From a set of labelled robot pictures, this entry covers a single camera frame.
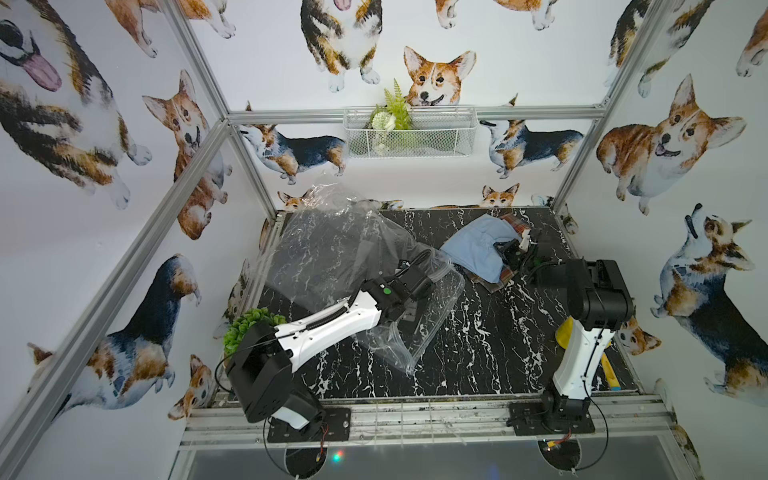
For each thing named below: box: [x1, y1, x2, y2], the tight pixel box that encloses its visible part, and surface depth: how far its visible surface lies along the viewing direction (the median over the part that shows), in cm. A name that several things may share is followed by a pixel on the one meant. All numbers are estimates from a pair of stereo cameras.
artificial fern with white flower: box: [369, 78, 415, 155], surface depth 85 cm
